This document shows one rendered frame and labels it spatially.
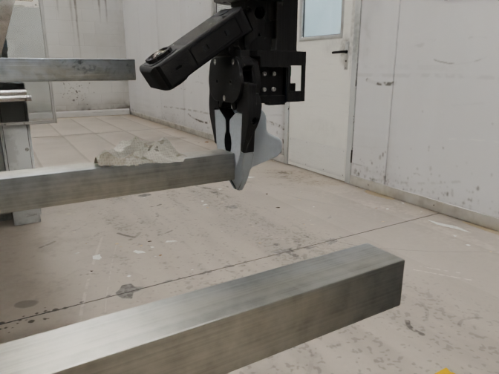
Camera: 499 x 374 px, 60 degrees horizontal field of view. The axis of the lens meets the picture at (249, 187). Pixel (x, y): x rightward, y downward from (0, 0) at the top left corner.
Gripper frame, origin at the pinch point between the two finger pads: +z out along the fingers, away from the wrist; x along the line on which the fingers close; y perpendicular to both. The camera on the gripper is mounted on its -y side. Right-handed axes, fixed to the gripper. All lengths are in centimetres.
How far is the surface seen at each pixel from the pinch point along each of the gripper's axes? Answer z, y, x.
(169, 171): -2.2, -7.9, -1.5
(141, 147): -4.7, -10.2, -0.5
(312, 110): 26, 232, 272
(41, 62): -12.8, -15.6, 23.5
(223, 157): -3.0, -1.9, -1.5
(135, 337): -1.5, -18.7, -25.9
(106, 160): -4.0, -13.9, -1.7
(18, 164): 44, -10, 250
